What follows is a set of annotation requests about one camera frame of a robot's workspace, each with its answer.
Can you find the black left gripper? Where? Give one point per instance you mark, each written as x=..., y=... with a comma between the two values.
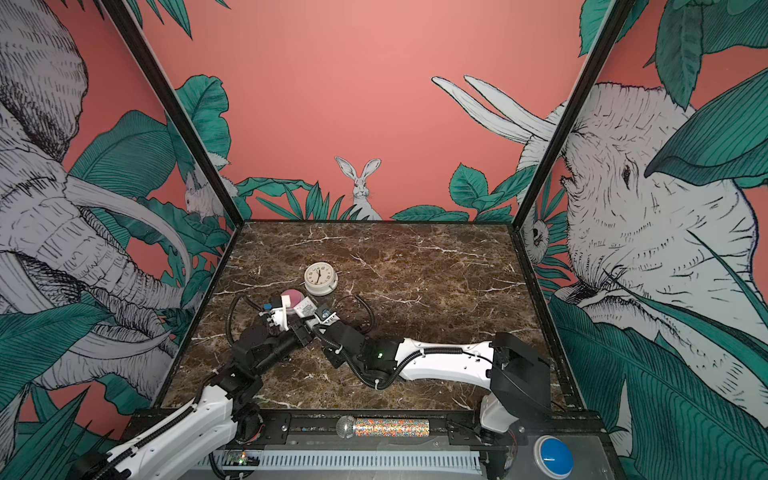
x=299, y=335

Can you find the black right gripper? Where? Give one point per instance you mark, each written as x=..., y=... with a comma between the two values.
x=333, y=357

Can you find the white remote control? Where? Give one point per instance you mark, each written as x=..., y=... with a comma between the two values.
x=305, y=308

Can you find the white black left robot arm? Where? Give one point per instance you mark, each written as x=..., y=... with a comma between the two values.
x=223, y=410

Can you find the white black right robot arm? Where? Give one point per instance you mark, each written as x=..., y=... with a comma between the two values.
x=515, y=376

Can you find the pink white round container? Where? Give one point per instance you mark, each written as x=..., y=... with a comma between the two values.
x=294, y=297

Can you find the glitter tube with ball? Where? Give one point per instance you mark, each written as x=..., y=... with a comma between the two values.
x=349, y=427

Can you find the white round alarm clock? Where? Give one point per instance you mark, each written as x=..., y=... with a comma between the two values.
x=320, y=279

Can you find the small green circuit board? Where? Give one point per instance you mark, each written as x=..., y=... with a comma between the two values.
x=240, y=459

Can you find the blue push button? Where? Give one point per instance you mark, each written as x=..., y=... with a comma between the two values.
x=553, y=457

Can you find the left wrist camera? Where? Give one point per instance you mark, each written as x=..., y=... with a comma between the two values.
x=275, y=312

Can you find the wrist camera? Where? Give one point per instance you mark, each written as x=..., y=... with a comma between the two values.
x=275, y=312
x=326, y=315

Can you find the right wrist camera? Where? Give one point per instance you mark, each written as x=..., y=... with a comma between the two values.
x=326, y=315

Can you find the white slotted cable duct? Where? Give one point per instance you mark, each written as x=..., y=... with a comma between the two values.
x=328, y=460

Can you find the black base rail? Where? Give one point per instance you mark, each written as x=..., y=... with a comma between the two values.
x=460, y=427

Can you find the black left frame post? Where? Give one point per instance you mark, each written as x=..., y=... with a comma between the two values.
x=122, y=18

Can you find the black frame post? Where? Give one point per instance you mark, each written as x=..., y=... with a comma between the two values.
x=610, y=29
x=122, y=18

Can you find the black right frame post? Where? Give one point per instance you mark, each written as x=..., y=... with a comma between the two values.
x=610, y=29

